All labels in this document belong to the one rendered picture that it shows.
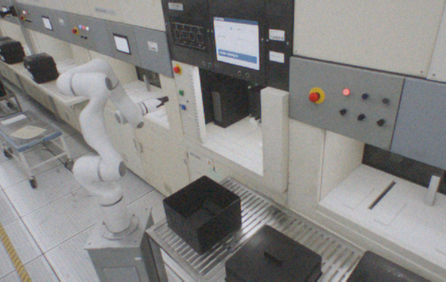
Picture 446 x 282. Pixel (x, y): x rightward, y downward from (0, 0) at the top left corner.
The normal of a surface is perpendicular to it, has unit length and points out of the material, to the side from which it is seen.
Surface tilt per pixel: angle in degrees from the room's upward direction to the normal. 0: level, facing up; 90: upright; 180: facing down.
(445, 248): 0
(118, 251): 90
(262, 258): 0
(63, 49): 90
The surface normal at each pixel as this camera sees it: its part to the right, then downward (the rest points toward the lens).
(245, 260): -0.08, -0.86
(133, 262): -0.03, 0.51
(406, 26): -0.72, 0.40
